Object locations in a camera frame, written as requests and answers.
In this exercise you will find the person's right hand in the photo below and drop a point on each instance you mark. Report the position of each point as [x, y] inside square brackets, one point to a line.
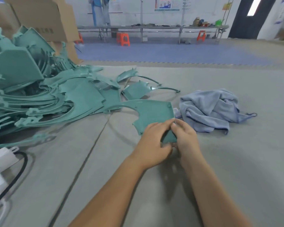
[188, 141]

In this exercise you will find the person's left hand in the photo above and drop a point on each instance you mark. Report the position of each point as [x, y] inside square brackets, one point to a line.
[150, 146]

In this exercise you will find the person's right thumb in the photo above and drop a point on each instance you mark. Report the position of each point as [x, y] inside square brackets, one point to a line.
[174, 133]

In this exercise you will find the person's left thumb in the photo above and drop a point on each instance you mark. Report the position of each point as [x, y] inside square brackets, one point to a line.
[167, 148]

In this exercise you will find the teal plastic panel with holes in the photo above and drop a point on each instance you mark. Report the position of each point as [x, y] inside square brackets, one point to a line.
[153, 111]

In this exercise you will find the person's right forearm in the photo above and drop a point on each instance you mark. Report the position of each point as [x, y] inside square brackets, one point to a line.
[210, 193]

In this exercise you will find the person's left forearm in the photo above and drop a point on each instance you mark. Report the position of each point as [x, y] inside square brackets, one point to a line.
[113, 196]

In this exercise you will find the crumpled blue cloth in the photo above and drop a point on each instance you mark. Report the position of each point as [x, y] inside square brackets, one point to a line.
[208, 111]

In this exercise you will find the teal plastic fan-shaped piece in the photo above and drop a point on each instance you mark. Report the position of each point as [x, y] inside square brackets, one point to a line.
[137, 89]

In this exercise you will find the teal curved plastic strip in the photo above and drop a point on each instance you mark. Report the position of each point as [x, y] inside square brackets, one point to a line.
[126, 74]

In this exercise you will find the orange plastic stool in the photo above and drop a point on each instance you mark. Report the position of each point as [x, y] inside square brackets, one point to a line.
[123, 38]
[80, 38]
[201, 36]

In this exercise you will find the long metal workbench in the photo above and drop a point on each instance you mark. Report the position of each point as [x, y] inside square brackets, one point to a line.
[151, 27]

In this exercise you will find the brown bags on workbench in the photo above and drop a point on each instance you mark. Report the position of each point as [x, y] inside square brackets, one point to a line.
[200, 22]

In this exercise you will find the green plastic container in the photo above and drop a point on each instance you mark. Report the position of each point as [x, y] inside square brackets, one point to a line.
[219, 22]

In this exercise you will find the dark door with window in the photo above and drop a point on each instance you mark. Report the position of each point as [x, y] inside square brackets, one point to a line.
[255, 18]

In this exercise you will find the pile of teal plastic parts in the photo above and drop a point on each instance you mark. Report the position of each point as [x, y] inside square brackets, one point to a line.
[37, 92]

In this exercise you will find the hanging blue and white garment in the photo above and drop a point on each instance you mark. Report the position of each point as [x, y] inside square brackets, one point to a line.
[100, 10]

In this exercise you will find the white power strip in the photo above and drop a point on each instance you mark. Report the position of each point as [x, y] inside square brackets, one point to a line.
[2, 159]

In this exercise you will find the large cardboard box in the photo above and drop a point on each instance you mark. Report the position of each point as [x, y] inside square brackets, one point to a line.
[42, 16]

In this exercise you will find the colourful wall poster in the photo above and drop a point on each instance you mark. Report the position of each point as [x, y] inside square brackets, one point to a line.
[167, 3]

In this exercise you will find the yellow wall sign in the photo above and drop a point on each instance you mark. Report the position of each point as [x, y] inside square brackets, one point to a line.
[226, 6]

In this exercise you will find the white wall notice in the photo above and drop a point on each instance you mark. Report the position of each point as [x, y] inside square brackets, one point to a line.
[115, 4]

